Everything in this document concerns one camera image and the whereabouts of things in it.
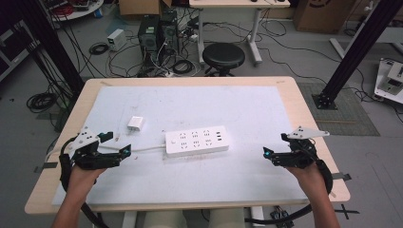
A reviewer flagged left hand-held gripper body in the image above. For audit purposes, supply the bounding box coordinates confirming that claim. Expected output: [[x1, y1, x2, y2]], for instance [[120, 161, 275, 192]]
[[67, 126, 124, 171]]

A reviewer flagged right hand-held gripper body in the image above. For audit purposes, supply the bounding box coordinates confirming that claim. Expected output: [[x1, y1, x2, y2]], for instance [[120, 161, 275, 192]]
[[272, 125, 331, 170]]

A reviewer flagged white charger plug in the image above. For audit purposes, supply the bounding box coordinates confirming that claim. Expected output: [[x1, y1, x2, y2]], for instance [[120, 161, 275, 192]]
[[126, 115, 145, 132]]

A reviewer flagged person's right hand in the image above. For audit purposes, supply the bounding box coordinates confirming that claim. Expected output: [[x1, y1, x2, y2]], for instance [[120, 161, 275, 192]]
[[284, 161, 329, 200]]

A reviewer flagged person's left hand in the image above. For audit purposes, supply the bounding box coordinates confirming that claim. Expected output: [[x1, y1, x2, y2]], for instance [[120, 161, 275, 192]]
[[67, 164, 107, 200]]

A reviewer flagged wooden table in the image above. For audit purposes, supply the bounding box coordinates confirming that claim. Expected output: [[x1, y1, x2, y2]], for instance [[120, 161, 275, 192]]
[[24, 76, 352, 216]]

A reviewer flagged grey tape strip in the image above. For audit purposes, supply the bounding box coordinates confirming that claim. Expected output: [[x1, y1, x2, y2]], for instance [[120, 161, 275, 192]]
[[331, 172, 353, 181], [33, 161, 59, 174]]

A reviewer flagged grey floor mat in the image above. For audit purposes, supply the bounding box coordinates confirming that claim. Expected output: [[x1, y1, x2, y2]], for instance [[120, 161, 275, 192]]
[[297, 82, 381, 138]]

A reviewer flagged black tape cross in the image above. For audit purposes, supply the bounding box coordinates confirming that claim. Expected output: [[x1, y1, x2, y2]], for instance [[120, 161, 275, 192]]
[[334, 203, 361, 220]]

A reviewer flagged white table mat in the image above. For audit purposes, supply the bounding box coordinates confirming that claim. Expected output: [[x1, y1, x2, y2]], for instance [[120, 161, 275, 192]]
[[51, 85, 311, 207]]

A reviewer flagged black metal stand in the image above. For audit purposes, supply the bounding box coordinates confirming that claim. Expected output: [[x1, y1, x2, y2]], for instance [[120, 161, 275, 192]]
[[0, 0, 86, 97], [311, 0, 403, 110]]

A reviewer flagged white power supply box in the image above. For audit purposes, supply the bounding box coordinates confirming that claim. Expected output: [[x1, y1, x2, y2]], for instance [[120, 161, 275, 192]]
[[106, 28, 127, 52]]

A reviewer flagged black round stool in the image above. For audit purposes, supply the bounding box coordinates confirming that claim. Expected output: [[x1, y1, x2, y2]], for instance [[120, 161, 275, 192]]
[[201, 42, 246, 77]]

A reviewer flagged black computer tower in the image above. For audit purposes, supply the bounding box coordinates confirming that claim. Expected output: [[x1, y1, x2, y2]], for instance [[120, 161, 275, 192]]
[[159, 9, 181, 55], [138, 14, 162, 67]]

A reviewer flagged white metal device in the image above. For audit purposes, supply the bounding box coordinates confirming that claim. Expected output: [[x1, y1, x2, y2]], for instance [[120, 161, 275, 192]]
[[374, 58, 403, 105]]

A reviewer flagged large cardboard box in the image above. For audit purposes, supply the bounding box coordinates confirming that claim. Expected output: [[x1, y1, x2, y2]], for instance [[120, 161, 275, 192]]
[[292, 0, 356, 34]]

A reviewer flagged round white table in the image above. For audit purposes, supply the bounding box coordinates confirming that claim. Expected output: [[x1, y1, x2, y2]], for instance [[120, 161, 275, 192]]
[[40, 0, 106, 23]]

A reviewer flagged white desk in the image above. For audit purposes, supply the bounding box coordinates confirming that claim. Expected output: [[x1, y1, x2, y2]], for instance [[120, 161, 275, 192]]
[[188, 0, 291, 67]]

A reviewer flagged white power strip cable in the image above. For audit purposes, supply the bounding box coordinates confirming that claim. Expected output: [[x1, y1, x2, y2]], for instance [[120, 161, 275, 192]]
[[130, 143, 167, 153]]

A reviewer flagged coiled black cable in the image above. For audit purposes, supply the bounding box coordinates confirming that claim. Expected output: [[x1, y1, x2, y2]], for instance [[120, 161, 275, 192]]
[[88, 42, 110, 56], [172, 59, 195, 76], [26, 92, 58, 114]]

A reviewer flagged grey shelf frame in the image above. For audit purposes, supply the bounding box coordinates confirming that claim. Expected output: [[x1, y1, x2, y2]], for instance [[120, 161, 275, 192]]
[[0, 19, 40, 83]]

